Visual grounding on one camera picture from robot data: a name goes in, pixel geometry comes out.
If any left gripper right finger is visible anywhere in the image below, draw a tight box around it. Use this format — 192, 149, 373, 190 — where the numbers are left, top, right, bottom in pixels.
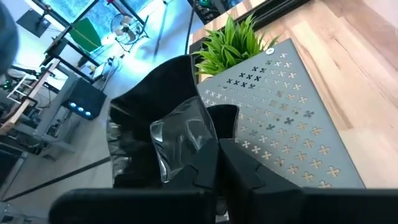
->
218, 139, 304, 192

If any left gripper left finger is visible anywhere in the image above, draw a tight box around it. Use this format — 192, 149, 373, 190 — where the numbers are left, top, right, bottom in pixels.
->
162, 138, 221, 191

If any black square mini plate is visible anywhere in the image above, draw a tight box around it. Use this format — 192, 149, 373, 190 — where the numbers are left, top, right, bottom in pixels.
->
106, 54, 200, 189
150, 95, 240, 184

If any grey perforated metal shelf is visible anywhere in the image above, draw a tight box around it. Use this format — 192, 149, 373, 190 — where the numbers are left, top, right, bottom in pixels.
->
195, 37, 366, 190

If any small green potted plant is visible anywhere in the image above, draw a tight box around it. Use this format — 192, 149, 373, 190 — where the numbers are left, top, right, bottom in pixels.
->
192, 12, 280, 77

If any black computer with lights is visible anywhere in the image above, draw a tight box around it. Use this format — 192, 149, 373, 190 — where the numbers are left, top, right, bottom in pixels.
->
61, 77, 108, 121

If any black standing fan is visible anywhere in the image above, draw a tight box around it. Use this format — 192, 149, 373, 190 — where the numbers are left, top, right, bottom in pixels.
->
110, 12, 149, 52

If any green board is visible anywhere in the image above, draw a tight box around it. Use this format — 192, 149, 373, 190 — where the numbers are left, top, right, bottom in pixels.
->
68, 17, 103, 53

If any wooden workbench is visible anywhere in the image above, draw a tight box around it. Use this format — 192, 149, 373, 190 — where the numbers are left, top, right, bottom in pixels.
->
0, 58, 62, 134

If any black square panel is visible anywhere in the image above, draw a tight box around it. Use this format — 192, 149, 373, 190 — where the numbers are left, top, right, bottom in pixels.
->
16, 8, 52, 38

